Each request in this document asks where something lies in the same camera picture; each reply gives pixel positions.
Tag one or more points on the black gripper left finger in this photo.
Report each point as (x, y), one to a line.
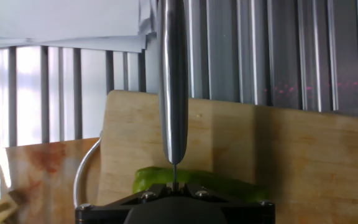
(104, 214)

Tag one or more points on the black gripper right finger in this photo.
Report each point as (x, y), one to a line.
(247, 214)

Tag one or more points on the steel cleaver knife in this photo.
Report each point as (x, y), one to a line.
(172, 77)

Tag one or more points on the green chili pepper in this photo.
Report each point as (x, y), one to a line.
(204, 182)

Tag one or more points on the wooden cutting board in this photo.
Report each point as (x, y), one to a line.
(306, 155)

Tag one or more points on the white paper sheets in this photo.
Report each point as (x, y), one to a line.
(57, 18)

